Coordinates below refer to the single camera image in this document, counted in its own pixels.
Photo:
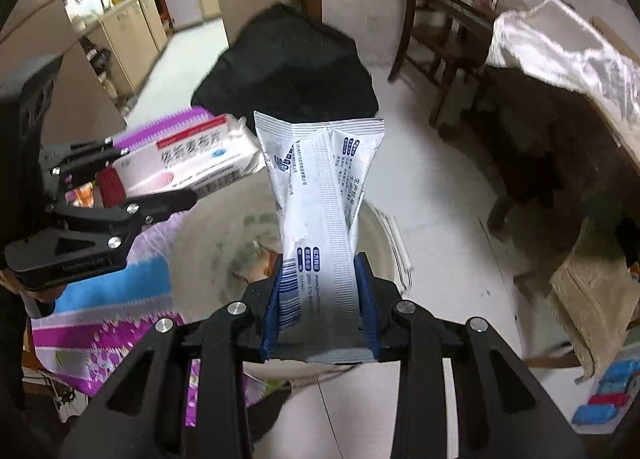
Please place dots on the beige towel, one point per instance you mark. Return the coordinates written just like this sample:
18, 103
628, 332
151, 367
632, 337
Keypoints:
590, 299

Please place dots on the pink and white medicine box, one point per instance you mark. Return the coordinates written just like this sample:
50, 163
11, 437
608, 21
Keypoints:
200, 159

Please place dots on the white plastic bucket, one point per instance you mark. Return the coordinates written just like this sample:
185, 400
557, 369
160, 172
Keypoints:
220, 259

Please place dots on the black bag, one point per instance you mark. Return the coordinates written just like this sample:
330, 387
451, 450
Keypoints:
285, 69

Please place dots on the wooden chair with towel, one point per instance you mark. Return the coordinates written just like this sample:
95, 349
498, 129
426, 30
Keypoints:
552, 362

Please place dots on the beige kitchen base cabinets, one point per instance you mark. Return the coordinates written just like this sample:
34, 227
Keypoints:
130, 34

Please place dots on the white plastic sheet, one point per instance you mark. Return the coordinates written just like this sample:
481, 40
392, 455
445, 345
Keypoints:
560, 44

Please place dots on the grey refrigerator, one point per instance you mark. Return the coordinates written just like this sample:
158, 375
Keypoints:
75, 84

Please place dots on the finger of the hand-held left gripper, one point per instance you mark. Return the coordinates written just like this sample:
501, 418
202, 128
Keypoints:
90, 154
160, 204

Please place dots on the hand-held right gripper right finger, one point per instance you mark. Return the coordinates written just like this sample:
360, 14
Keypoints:
367, 309

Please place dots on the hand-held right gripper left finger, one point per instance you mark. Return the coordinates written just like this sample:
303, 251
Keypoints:
272, 309

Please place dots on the purple floral tablecloth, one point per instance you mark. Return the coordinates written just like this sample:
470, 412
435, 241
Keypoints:
100, 339

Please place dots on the white and blue wrapper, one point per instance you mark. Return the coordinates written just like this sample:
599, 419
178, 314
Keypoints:
320, 219

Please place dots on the dark wooden dining table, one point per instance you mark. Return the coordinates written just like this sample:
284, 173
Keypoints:
550, 154

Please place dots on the dark wooden chair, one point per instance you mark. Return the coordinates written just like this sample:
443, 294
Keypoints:
425, 39

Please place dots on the blue and red packets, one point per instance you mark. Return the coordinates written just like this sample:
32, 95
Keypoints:
600, 406

